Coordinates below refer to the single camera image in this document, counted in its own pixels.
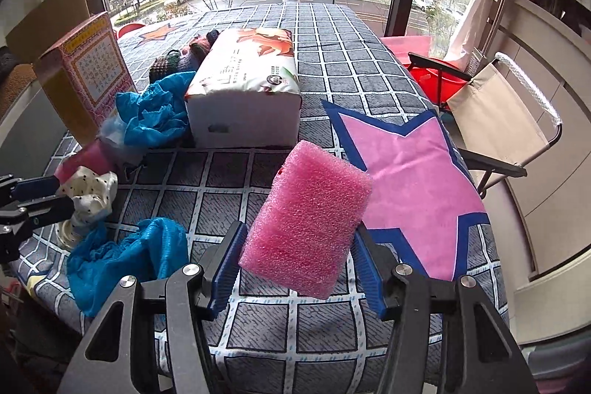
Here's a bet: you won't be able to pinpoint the white polka dot scrunchie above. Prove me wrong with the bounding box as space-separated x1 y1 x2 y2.
57 166 118 236

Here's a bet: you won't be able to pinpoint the blue cloth front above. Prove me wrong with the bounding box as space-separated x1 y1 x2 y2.
66 217 188 318

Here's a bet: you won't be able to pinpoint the blue cloth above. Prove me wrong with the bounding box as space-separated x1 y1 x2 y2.
98 71 195 165
66 217 188 318

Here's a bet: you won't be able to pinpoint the pink foam block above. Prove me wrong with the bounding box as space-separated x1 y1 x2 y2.
54 139 115 184
239 141 372 300

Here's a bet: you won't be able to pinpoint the dark knitted soft items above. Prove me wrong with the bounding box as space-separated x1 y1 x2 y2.
148 29 219 84

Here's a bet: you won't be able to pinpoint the red yellow cardboard box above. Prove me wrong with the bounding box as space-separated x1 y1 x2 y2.
33 12 135 146

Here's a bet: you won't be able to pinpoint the brown cardboard sheet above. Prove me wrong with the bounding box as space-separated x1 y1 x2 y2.
6 0 90 63

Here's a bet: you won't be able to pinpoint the red plastic stool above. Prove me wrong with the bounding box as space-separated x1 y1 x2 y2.
405 53 471 111

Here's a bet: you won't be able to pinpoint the beige folding chair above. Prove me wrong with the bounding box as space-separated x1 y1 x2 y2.
435 52 563 197

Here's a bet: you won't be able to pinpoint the white tissue pack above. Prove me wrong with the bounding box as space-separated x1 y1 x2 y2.
184 27 303 149

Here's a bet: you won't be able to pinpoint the red round chair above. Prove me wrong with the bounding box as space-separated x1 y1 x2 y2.
117 22 144 39

